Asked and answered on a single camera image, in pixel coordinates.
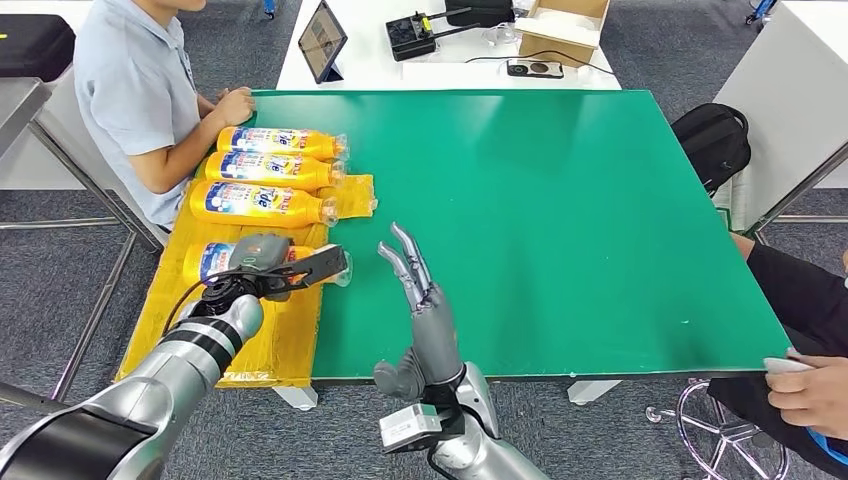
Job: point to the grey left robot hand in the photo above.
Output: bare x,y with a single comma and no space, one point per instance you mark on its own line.
262,252

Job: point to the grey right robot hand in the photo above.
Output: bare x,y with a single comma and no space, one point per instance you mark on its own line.
437,344

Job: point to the person's hand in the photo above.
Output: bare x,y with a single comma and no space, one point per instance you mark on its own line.
233,107

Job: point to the orange detergent bottle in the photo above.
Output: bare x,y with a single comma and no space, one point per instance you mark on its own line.
311,140
265,179
205,262
252,213

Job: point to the person's forearm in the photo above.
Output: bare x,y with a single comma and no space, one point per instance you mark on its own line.
179,156

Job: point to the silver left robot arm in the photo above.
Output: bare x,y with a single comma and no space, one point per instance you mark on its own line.
166,378

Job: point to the yellow taped cardboard sheet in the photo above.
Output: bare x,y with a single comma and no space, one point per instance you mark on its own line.
291,331

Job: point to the seated person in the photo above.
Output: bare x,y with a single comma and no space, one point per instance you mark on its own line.
132,99

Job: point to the black tablet on stand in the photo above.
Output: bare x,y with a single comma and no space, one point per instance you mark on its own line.
322,36

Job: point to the white table foot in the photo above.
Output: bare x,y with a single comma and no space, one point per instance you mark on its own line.
296,397
593,392

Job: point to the black router with antennas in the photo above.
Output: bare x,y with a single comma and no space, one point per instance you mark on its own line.
411,36

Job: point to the black carrying case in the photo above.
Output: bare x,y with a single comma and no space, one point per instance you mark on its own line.
33,46

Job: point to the grey metal table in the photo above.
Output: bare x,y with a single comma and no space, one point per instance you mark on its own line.
20,99

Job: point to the black bag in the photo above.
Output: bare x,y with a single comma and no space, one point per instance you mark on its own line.
480,12

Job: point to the clear plastic piece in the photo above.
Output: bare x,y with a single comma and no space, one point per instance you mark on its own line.
499,34

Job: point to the black smartphone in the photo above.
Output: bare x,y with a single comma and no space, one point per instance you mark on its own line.
534,68

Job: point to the chrome office chair base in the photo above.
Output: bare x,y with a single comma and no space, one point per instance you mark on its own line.
730,432

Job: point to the open cardboard box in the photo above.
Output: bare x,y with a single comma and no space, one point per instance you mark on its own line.
563,43

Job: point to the black backpack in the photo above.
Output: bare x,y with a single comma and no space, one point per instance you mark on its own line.
710,142

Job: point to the person in black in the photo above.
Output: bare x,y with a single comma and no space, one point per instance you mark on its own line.
795,298

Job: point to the white side table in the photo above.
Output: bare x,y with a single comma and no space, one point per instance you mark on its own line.
782,99

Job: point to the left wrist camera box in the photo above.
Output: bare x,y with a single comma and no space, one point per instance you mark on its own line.
321,264

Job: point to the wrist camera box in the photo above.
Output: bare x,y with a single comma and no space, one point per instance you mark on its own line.
321,264
411,427

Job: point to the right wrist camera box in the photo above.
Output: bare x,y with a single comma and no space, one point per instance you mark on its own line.
411,427

